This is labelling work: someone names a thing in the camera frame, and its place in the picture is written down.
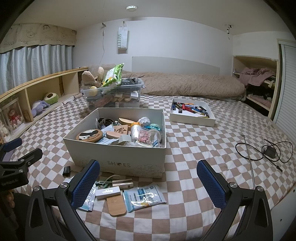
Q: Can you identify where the black charger with cable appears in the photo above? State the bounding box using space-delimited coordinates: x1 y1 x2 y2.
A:
235 139 293 173

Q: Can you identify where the white louvered door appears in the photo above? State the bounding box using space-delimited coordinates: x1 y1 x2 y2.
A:
273 40 295 142

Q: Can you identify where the ceiling smoke detector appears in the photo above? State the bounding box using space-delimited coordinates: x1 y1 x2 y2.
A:
126 6 137 11

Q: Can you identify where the framed doll picture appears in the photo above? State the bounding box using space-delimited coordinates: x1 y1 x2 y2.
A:
1 97 25 134

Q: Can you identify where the white rectangular remote box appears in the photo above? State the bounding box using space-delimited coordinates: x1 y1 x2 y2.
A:
95 186 121 200

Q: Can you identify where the white crumpled cloth ball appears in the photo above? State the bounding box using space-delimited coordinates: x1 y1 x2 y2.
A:
137 116 151 127

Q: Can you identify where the green clip with cord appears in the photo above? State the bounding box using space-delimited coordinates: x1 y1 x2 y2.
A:
95 174 120 186

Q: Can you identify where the white blue medicine sachet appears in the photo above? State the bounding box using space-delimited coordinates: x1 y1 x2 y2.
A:
123 184 167 212

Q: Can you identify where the closet shelf with clothes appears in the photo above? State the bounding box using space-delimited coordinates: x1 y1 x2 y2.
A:
233 55 280 119

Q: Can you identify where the beige plush bunny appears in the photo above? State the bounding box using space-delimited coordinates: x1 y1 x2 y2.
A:
81 66 105 87

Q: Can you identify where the brown folded duvet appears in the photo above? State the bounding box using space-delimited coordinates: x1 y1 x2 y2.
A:
87 63 246 103

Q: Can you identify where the orange capped film roll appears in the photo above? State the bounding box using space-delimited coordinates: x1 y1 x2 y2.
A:
130 122 142 142

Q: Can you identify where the panda cork coaster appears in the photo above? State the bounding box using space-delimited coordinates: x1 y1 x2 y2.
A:
76 129 103 143

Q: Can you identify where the white shoes cardboard box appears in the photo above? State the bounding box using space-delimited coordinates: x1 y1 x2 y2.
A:
64 108 167 178

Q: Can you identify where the blue grey curtain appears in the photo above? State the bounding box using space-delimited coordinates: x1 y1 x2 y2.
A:
1 45 73 94

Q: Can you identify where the bamboo wooden board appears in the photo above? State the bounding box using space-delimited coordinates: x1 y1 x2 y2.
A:
106 194 126 217

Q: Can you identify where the wooden headboard shelf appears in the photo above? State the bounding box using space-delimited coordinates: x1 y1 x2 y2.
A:
1 67 88 142

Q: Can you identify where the small black box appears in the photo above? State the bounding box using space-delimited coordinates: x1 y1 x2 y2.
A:
62 166 71 177

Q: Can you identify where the clear plastic storage bin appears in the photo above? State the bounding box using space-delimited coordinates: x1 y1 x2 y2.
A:
80 78 145 111

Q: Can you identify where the green avocado plush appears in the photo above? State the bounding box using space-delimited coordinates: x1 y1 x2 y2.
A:
44 92 59 105

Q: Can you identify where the yellow ball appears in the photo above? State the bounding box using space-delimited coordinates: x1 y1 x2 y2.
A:
88 86 98 96

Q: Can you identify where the purple plush toy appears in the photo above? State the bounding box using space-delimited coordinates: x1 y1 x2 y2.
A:
31 100 50 117

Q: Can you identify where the white sweet hanging bag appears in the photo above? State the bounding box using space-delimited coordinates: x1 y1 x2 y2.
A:
117 21 128 50

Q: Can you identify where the green white wipes pack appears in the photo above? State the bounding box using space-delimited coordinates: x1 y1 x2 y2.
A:
102 63 125 87

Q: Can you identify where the small blue white sachet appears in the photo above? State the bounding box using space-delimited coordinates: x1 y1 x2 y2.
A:
79 184 97 212

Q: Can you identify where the shallow white tray box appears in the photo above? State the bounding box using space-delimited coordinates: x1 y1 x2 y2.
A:
170 98 216 127

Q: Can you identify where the pink candy bag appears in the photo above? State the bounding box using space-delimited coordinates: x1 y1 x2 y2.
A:
135 130 162 148

